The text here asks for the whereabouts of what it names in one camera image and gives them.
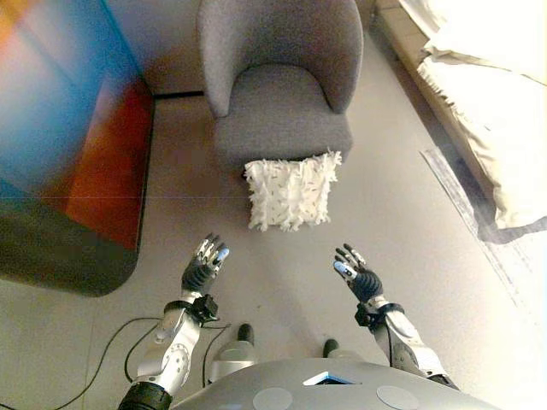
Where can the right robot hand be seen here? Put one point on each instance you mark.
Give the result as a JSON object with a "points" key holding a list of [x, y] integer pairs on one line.
{"points": [[363, 277]]}

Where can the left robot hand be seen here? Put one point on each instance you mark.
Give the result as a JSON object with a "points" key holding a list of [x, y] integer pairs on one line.
{"points": [[200, 273]]}

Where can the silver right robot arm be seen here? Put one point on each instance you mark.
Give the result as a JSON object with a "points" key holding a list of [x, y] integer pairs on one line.
{"points": [[401, 341]]}

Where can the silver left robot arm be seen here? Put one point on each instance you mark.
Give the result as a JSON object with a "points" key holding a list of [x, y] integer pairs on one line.
{"points": [[173, 346]]}

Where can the white fringed cushion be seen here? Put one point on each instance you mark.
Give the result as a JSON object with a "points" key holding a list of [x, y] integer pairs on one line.
{"points": [[290, 192]]}

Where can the right robot leg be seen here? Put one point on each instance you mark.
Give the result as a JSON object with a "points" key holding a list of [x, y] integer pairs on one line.
{"points": [[337, 348]]}

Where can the robot leg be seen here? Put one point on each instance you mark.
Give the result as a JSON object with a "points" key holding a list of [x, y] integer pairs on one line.
{"points": [[233, 354], [337, 348]]}

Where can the left robot leg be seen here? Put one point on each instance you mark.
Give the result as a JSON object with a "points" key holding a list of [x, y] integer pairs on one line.
{"points": [[233, 354]]}

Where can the grey robot torso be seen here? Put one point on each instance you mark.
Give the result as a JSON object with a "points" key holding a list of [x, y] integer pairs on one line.
{"points": [[329, 386]]}

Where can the grey fabric armchair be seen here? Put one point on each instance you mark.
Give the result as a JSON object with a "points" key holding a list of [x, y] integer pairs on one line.
{"points": [[278, 85]]}

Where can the cream bed cover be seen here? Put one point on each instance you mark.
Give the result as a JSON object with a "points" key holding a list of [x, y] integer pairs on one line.
{"points": [[487, 107]]}

